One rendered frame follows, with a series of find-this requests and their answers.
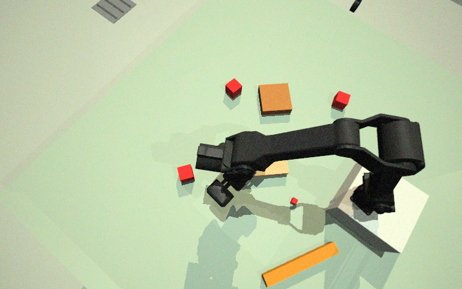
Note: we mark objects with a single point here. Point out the orange rectangular block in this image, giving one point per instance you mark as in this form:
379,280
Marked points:
274,99

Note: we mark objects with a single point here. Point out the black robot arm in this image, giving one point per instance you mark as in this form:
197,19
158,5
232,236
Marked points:
400,153

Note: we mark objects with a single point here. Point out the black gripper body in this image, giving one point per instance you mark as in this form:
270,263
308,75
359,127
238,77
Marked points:
220,192

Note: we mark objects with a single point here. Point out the orange long bar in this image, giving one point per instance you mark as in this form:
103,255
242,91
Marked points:
300,263

